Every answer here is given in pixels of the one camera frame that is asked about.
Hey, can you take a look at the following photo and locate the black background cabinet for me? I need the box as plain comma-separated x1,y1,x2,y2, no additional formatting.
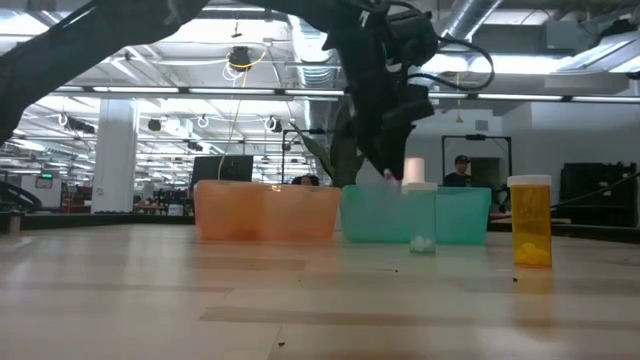
558,162,639,229

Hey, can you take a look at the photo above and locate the orange medicine bottle white cap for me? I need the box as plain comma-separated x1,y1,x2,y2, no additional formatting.
506,174,553,269

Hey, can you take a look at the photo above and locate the silver ceiling duct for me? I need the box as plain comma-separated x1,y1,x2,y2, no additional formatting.
439,0,504,40

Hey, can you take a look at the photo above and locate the white cylindrical object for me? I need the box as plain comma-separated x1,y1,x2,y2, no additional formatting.
403,156,427,185

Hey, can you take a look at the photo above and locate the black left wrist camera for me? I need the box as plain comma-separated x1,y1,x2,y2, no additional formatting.
389,10,440,69

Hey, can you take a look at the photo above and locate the orange plastic bin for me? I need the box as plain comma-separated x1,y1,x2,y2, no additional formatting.
193,179,342,244

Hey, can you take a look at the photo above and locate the green plastic bin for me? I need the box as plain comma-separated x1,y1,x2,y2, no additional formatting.
339,184,494,246

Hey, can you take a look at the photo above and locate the black ceiling camera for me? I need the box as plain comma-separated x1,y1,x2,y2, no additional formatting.
228,45,254,72

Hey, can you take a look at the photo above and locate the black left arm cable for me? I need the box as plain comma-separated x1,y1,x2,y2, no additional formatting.
407,32,497,94

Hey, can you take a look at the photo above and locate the black background rig frame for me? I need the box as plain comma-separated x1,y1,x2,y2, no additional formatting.
441,133,514,189
280,128,342,185

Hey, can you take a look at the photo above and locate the white building column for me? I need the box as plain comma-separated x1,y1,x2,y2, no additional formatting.
91,97,140,214

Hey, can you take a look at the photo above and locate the green snake plant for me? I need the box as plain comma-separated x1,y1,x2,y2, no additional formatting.
289,97,369,190

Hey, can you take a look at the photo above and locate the black background monitor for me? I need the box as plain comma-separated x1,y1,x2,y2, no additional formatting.
191,154,255,189

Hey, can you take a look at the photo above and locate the yellow hanging cable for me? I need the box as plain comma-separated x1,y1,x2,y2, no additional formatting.
217,44,270,182

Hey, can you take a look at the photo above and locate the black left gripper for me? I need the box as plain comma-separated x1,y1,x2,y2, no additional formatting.
324,9,435,181

